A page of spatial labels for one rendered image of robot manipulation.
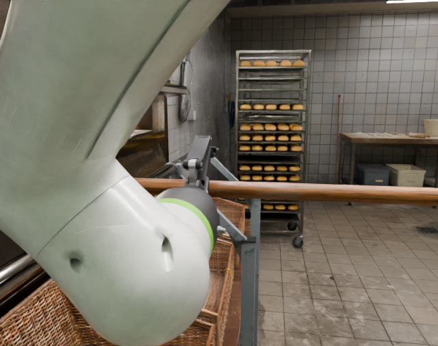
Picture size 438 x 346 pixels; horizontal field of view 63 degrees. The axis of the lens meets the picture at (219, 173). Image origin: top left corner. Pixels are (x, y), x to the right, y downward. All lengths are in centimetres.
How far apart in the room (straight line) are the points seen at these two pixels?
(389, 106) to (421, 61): 72
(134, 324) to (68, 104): 16
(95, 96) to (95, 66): 2
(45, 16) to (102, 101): 5
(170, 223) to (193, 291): 6
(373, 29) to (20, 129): 571
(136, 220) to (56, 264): 6
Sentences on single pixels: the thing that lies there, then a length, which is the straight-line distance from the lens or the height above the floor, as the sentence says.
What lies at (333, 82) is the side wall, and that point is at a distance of 566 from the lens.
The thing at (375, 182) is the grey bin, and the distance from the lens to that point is 521.
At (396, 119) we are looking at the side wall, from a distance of 588.
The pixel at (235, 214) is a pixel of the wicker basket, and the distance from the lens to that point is 220.
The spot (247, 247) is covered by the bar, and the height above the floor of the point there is 93.
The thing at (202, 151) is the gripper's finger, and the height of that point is 127.
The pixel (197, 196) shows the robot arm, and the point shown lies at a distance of 41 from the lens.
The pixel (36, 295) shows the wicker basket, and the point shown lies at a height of 84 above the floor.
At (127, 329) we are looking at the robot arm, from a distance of 28.
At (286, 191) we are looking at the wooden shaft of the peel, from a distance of 62.
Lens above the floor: 134
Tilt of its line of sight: 11 degrees down
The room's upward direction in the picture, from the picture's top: straight up
